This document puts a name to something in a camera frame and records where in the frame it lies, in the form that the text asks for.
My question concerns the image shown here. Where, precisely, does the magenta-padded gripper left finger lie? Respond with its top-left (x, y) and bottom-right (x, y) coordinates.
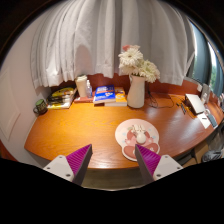
top-left (43, 143), bottom-right (94, 186)

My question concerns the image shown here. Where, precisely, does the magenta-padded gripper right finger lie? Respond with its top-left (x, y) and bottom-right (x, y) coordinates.
top-left (134, 143), bottom-right (184, 185)

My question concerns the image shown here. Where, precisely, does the white computer mouse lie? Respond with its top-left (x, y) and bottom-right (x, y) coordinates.
top-left (130, 124), bottom-right (148, 145)

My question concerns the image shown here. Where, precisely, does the white and yellow book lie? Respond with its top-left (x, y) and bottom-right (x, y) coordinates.
top-left (46, 101), bottom-right (73, 110)

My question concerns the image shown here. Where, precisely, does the dark green-lined mug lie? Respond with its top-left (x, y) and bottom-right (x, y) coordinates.
top-left (32, 98), bottom-right (49, 116)

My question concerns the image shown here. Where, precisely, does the white flat tablet device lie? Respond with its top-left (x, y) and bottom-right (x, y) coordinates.
top-left (184, 93), bottom-right (206, 115)

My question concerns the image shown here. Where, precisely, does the dark red book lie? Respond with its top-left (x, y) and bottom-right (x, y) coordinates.
top-left (73, 95), bottom-right (95, 104)

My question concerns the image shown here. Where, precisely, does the black and yellow book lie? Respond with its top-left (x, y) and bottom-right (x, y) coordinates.
top-left (49, 87), bottom-right (76, 98)

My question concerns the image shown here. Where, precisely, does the white ceramic vase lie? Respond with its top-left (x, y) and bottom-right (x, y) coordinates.
top-left (126, 73), bottom-right (147, 109)

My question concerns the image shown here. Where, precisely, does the orange book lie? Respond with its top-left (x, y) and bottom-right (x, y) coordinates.
top-left (104, 87), bottom-right (128, 108)

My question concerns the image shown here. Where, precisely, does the clear spray bottle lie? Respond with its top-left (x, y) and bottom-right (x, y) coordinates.
top-left (85, 79), bottom-right (94, 99)

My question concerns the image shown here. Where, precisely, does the cream tumbler with lid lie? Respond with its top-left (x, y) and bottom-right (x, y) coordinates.
top-left (74, 74), bottom-right (89, 98)

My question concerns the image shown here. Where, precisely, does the white flower bouquet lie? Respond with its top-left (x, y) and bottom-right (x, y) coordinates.
top-left (117, 44), bottom-right (161, 84)

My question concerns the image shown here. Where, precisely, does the dark framed window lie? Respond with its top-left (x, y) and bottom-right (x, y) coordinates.
top-left (188, 21), bottom-right (224, 98)

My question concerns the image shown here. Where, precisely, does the white pleated curtain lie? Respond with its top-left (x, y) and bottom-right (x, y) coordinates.
top-left (30, 0), bottom-right (196, 89)

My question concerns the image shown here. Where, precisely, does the black cable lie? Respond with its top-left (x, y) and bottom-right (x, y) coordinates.
top-left (146, 87), bottom-right (183, 110)

